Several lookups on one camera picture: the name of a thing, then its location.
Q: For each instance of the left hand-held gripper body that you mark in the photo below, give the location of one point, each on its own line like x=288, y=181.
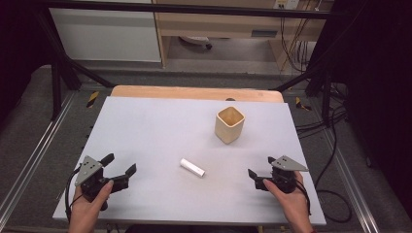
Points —
x=88, y=168

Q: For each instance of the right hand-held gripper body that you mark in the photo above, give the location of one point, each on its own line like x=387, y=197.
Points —
x=286, y=176

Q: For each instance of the person's right hand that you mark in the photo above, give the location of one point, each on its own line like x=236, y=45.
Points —
x=290, y=204

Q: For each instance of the person's left hand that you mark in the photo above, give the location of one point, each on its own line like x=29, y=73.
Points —
x=87, y=207

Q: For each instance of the light grey table board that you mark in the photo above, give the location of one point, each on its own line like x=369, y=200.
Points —
x=155, y=136

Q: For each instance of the beige square cup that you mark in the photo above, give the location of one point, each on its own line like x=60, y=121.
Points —
x=229, y=126

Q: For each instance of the white cylinder tube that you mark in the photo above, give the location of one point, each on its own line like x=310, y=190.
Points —
x=192, y=167

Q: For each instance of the wooden table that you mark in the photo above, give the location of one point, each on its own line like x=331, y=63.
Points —
x=181, y=92

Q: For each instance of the black curtain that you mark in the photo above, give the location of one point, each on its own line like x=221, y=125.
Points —
x=385, y=97
x=16, y=39

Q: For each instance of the white cabinet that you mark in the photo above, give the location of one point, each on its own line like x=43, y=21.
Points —
x=103, y=32

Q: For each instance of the wooden desk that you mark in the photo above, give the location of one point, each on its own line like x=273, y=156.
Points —
x=226, y=26

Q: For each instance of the office chair base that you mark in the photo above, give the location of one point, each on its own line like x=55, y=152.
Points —
x=196, y=40

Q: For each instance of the white power strip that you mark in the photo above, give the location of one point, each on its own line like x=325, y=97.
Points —
x=286, y=3

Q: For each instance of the aluminium floor rail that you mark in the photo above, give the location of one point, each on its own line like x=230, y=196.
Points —
x=35, y=152
x=351, y=181

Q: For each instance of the black metal frame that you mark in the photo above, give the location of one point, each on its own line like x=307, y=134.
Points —
x=194, y=9

